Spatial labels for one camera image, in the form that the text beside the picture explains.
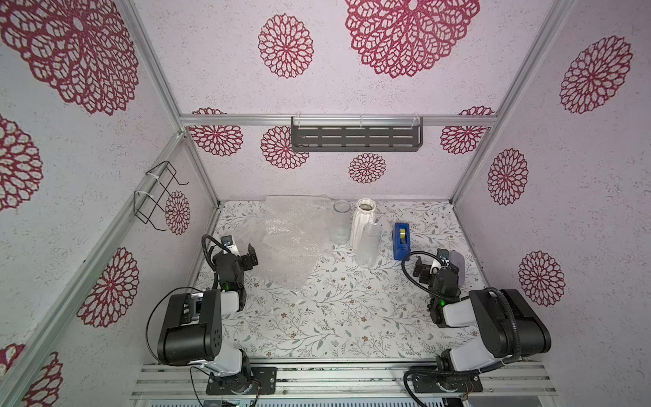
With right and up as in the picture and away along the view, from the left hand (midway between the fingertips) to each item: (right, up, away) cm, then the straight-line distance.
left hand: (238, 248), depth 93 cm
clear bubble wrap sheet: (+19, +6, +13) cm, 24 cm away
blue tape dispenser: (+62, +2, +7) cm, 63 cm away
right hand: (+72, -3, -2) cm, 72 cm away
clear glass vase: (+38, +9, +6) cm, 39 cm away
